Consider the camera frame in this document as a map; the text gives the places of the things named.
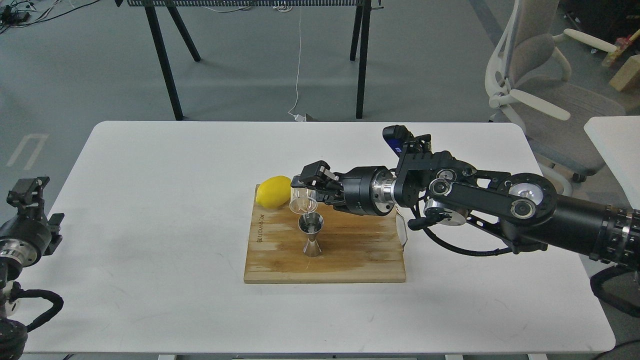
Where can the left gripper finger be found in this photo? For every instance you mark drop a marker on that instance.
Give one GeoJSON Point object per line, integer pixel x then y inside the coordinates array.
{"type": "Point", "coordinates": [39, 201]}
{"type": "Point", "coordinates": [26, 196]}

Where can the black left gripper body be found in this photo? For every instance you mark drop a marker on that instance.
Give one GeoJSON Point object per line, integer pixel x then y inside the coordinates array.
{"type": "Point", "coordinates": [26, 239]}

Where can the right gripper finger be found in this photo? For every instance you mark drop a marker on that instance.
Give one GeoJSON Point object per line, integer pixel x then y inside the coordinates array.
{"type": "Point", "coordinates": [335, 199]}
{"type": "Point", "coordinates": [317, 177]}

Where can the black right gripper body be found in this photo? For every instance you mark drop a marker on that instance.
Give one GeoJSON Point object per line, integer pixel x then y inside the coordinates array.
{"type": "Point", "coordinates": [362, 191]}

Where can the small clear glass beaker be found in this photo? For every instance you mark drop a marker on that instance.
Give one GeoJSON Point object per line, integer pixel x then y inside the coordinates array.
{"type": "Point", "coordinates": [302, 200]}

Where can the steel double jigger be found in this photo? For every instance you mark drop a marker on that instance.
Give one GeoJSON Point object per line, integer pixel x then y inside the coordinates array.
{"type": "Point", "coordinates": [311, 224]}

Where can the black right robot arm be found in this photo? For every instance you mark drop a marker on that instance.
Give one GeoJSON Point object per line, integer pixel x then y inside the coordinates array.
{"type": "Point", "coordinates": [524, 210]}

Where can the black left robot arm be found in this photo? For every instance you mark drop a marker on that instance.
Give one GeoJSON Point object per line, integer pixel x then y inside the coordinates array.
{"type": "Point", "coordinates": [13, 333]}

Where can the yellow lemon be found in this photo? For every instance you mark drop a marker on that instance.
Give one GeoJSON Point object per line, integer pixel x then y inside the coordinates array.
{"type": "Point", "coordinates": [274, 192]}

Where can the wooden cutting board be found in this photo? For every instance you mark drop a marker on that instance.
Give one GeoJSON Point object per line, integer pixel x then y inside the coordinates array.
{"type": "Point", "coordinates": [354, 249]}

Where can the white grey office chair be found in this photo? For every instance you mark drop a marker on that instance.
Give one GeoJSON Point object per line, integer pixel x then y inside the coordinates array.
{"type": "Point", "coordinates": [527, 84]}

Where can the black trestle table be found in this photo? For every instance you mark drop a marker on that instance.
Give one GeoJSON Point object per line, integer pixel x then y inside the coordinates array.
{"type": "Point", "coordinates": [232, 45]}

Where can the white side table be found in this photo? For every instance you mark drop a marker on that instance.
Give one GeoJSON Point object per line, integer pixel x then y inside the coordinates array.
{"type": "Point", "coordinates": [617, 139]}

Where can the cardboard box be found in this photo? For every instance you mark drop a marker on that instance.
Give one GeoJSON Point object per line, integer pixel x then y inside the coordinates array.
{"type": "Point", "coordinates": [628, 76]}

